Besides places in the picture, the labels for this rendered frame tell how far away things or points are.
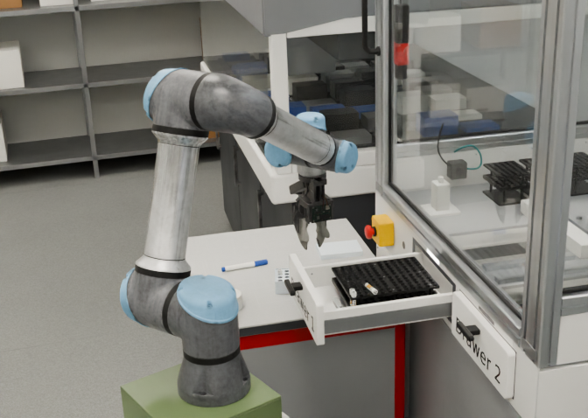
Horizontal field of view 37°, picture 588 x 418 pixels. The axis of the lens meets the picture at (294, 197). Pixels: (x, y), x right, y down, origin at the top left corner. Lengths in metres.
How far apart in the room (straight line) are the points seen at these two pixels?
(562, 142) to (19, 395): 2.52
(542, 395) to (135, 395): 0.81
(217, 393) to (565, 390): 0.68
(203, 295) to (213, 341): 0.09
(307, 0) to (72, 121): 3.65
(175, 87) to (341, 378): 1.03
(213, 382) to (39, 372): 1.99
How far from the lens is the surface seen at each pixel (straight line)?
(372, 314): 2.10
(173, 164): 1.80
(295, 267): 2.21
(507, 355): 1.87
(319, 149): 1.95
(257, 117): 1.75
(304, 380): 2.43
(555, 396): 1.85
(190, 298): 1.74
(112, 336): 3.89
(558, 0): 1.57
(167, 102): 1.79
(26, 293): 4.39
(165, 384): 1.91
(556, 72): 1.58
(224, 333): 1.76
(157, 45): 6.17
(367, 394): 2.51
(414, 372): 2.53
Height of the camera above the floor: 1.88
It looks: 21 degrees down
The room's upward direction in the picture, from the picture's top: 2 degrees counter-clockwise
